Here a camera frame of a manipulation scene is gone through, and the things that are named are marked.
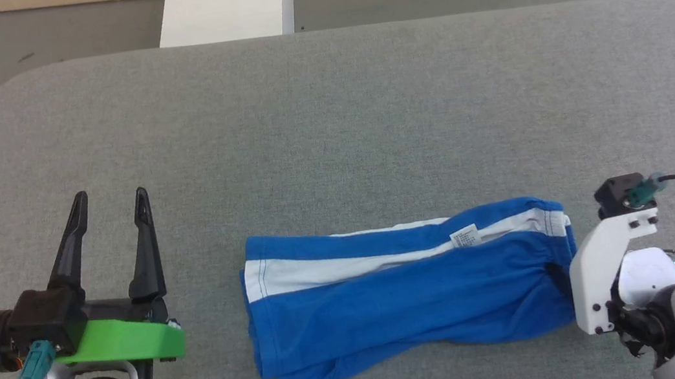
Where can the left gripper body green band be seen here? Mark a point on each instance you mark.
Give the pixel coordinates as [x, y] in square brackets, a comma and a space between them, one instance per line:
[129, 341]

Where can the white rectangular box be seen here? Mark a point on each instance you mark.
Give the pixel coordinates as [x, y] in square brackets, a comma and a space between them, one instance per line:
[225, 5]

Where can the blue shorts with white stripe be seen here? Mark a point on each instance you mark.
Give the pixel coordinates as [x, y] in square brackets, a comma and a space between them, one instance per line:
[404, 298]

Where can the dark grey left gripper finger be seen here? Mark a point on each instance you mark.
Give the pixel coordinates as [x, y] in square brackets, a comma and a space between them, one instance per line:
[147, 253]
[73, 250]

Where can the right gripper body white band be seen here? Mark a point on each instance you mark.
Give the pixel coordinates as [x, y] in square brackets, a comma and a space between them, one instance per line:
[593, 273]

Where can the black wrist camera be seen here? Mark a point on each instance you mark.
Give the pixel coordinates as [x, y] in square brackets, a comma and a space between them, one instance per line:
[615, 193]
[41, 320]

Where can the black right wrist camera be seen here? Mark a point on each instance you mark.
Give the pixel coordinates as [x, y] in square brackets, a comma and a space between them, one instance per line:
[615, 193]

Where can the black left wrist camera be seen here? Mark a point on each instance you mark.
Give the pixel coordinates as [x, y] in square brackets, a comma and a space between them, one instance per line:
[41, 320]

